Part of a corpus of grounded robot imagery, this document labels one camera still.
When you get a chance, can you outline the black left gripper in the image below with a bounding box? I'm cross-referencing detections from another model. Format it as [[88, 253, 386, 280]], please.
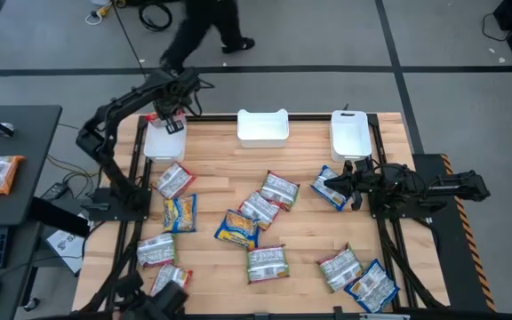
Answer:
[[151, 66, 203, 135]]

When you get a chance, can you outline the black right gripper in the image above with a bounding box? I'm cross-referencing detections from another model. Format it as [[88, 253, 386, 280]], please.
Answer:
[[324, 156, 384, 212]]

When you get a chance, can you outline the blue Maruchan noodle pack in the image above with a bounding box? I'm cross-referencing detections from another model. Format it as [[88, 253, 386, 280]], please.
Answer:
[[213, 208, 260, 252], [343, 258, 401, 315], [309, 164, 351, 212], [162, 193, 198, 235]]

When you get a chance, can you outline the white plastic bin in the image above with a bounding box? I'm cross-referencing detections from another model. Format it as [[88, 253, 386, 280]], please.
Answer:
[[143, 116, 188, 164], [329, 109, 373, 164], [236, 108, 291, 149]]

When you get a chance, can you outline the person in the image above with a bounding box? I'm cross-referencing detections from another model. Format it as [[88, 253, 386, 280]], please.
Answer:
[[157, 0, 257, 76]]

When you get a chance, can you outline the black hazard-striped floor mat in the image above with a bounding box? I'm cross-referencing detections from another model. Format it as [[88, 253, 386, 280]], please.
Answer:
[[411, 153, 497, 312]]

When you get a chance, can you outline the black power adapter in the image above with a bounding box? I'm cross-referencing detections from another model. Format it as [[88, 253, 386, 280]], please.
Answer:
[[40, 180, 71, 202]]

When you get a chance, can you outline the black desk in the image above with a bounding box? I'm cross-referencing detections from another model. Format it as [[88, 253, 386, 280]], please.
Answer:
[[0, 104, 64, 320]]

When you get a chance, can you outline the white printed paper sheet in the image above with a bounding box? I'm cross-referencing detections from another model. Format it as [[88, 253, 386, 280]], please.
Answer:
[[45, 212, 89, 276]]

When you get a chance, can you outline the black bulky object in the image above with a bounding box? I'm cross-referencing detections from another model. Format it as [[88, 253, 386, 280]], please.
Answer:
[[116, 269, 191, 320]]

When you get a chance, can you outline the black aluminium table frame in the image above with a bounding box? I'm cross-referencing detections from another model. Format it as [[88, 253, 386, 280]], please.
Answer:
[[77, 111, 448, 320]]

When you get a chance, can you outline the coiled black cable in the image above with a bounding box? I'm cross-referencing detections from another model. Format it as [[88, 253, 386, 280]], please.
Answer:
[[138, 0, 173, 33]]

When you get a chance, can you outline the long black floor cable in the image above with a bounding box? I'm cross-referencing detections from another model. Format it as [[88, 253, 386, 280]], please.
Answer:
[[110, 0, 147, 76]]

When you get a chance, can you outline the white cable with yellow plug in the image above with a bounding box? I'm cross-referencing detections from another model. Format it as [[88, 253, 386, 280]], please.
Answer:
[[84, 0, 115, 27]]

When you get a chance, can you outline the thin black cable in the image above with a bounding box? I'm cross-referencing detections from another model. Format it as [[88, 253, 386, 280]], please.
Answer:
[[481, 12, 512, 44]]

